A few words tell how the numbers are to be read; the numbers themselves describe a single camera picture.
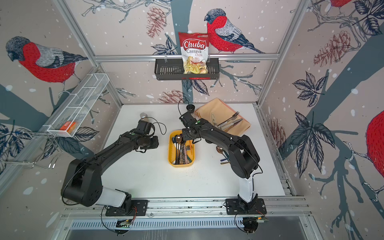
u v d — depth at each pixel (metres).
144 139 0.66
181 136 0.97
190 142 0.78
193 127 0.63
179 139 0.95
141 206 0.73
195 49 0.83
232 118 1.11
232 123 1.07
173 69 0.95
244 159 0.48
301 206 0.75
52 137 0.60
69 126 0.64
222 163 0.89
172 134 0.97
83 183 0.43
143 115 1.01
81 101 0.80
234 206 0.73
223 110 1.17
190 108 1.04
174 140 0.96
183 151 0.92
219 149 0.93
